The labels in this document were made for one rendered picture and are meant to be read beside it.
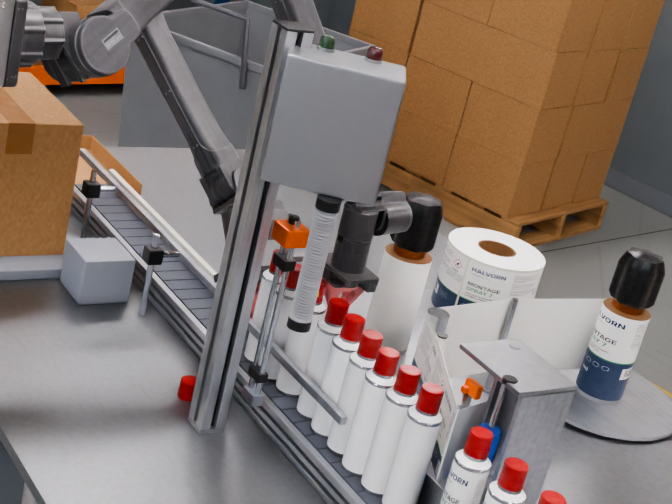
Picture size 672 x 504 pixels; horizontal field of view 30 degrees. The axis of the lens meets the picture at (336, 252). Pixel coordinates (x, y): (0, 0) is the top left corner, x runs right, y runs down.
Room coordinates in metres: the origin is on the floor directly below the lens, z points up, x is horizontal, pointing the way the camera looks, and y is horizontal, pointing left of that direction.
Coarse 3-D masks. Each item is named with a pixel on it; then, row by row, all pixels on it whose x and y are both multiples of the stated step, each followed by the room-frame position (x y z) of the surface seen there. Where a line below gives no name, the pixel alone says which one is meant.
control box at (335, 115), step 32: (288, 64) 1.69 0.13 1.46; (320, 64) 1.69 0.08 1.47; (352, 64) 1.72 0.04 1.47; (384, 64) 1.76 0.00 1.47; (288, 96) 1.69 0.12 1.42; (320, 96) 1.69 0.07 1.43; (352, 96) 1.69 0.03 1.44; (384, 96) 1.69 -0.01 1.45; (288, 128) 1.69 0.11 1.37; (320, 128) 1.69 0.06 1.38; (352, 128) 1.69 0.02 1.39; (384, 128) 1.69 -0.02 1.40; (288, 160) 1.69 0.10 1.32; (320, 160) 1.69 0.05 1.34; (352, 160) 1.69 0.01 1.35; (384, 160) 1.70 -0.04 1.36; (320, 192) 1.69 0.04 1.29; (352, 192) 1.69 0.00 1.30
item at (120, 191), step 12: (84, 156) 2.48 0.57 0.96; (96, 168) 2.43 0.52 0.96; (108, 180) 2.38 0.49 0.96; (120, 192) 2.33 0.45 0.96; (132, 204) 2.28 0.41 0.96; (144, 216) 2.24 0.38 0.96; (156, 228) 2.19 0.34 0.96; (168, 240) 2.15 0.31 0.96; (180, 252) 2.11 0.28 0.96; (192, 264) 2.07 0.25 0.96; (204, 276) 2.03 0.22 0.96; (252, 324) 1.89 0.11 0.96; (276, 348) 1.82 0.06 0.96; (288, 360) 1.79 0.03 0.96; (300, 372) 1.76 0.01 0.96; (300, 384) 1.75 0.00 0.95; (312, 384) 1.73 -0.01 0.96; (312, 396) 1.72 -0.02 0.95; (324, 396) 1.71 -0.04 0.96; (324, 408) 1.69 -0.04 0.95; (336, 408) 1.68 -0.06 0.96; (336, 420) 1.66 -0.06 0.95
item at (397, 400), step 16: (400, 368) 1.62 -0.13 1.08; (416, 368) 1.63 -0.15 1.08; (400, 384) 1.61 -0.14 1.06; (416, 384) 1.61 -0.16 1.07; (384, 400) 1.62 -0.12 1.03; (400, 400) 1.60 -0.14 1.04; (416, 400) 1.61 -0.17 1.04; (384, 416) 1.61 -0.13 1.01; (400, 416) 1.60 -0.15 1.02; (384, 432) 1.60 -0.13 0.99; (400, 432) 1.60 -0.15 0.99; (384, 448) 1.60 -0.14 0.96; (368, 464) 1.61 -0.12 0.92; (384, 464) 1.60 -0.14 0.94; (368, 480) 1.60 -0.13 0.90; (384, 480) 1.60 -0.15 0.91
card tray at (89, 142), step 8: (88, 136) 2.86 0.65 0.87; (88, 144) 2.86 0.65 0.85; (96, 144) 2.84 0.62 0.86; (88, 152) 2.84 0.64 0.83; (96, 152) 2.83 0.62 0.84; (104, 152) 2.80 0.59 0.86; (80, 160) 2.77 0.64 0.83; (96, 160) 2.80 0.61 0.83; (104, 160) 2.79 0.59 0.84; (112, 160) 2.76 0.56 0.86; (80, 168) 2.72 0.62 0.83; (88, 168) 2.74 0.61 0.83; (104, 168) 2.76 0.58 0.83; (112, 168) 2.75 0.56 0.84; (120, 168) 2.72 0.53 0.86; (80, 176) 2.68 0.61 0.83; (88, 176) 2.69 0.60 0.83; (128, 176) 2.68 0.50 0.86; (136, 184) 2.64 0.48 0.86
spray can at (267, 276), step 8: (272, 256) 1.92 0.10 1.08; (272, 264) 1.92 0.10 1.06; (264, 272) 1.93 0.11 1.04; (272, 272) 1.92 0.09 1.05; (264, 280) 1.91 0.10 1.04; (280, 280) 1.91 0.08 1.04; (264, 288) 1.91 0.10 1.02; (264, 296) 1.91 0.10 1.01; (256, 304) 1.92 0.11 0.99; (264, 304) 1.91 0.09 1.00; (256, 312) 1.91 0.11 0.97; (264, 312) 1.90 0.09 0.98; (256, 320) 1.91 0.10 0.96; (248, 336) 1.92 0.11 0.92; (248, 344) 1.92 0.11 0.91; (256, 344) 1.90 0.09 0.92; (248, 352) 1.91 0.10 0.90; (248, 360) 1.91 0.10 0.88
